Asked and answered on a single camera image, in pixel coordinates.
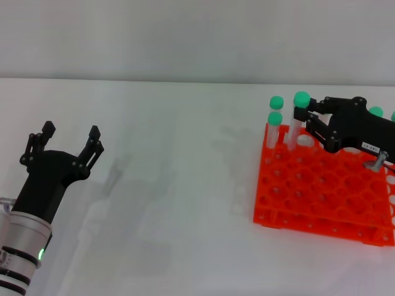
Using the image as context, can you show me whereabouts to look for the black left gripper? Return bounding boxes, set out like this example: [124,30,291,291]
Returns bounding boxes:
[10,120,105,228]

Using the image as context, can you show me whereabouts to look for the silver cable connector plug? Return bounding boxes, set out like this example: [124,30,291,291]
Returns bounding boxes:
[363,150,395,172]

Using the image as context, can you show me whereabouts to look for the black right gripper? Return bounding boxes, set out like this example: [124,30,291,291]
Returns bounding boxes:
[293,96,395,164]

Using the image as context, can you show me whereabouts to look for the orange test tube rack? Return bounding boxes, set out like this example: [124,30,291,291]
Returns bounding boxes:
[252,123,395,248]

